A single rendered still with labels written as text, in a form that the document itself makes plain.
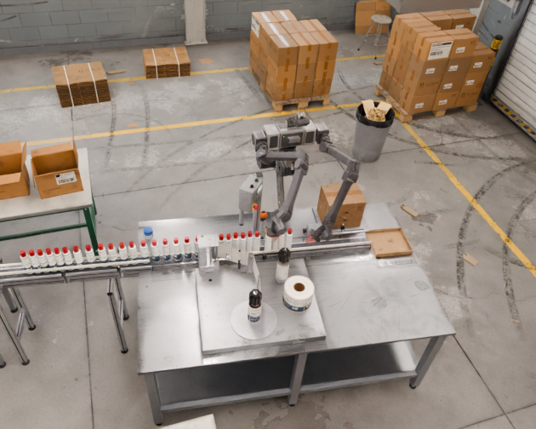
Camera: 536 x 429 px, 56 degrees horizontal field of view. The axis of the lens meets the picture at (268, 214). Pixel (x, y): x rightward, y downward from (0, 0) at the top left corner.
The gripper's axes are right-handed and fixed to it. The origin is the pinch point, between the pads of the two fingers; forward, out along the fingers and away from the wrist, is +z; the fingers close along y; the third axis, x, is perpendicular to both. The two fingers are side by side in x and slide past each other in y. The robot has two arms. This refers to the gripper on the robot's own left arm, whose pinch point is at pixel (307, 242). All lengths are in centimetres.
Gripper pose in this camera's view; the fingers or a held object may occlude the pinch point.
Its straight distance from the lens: 379.2
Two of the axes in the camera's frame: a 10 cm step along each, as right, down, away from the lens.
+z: -6.7, 6.1, 4.3
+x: 7.2, 3.9, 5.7
